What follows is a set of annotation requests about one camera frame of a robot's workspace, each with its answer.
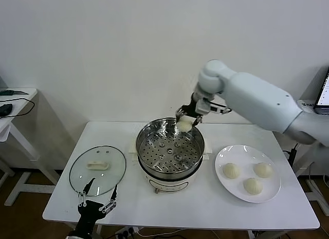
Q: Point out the white steamed baozi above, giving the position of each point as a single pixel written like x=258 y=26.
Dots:
x=253 y=185
x=231 y=171
x=184 y=126
x=263 y=170

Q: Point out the dark green flat tool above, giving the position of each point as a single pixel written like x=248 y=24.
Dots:
x=10 y=92

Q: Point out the white electric cooker pot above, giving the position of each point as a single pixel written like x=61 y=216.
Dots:
x=167 y=183

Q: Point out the dark grey laptop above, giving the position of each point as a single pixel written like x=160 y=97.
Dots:
x=325 y=95

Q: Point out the black computer mouse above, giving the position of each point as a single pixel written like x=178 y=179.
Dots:
x=5 y=109

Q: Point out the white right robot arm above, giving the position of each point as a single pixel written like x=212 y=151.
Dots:
x=257 y=95

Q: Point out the white charger plug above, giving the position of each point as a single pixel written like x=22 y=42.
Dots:
x=320 y=161

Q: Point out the white work table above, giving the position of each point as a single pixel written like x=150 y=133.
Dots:
x=115 y=136

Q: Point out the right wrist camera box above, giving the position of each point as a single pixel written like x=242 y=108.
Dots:
x=205 y=107

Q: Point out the perforated steel steamer basket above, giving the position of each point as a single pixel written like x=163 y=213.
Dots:
x=154 y=151

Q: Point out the white side table with laptop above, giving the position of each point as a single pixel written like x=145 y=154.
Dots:
x=306 y=106

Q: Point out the white side table with mouse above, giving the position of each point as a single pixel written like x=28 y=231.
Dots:
x=19 y=108

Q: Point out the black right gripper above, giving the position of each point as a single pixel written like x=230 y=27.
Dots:
x=190 y=108

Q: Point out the white round plate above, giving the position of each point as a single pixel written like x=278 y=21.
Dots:
x=226 y=156

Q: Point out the white power strip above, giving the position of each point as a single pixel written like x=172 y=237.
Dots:
x=126 y=233

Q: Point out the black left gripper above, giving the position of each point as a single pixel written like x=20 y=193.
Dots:
x=90 y=210

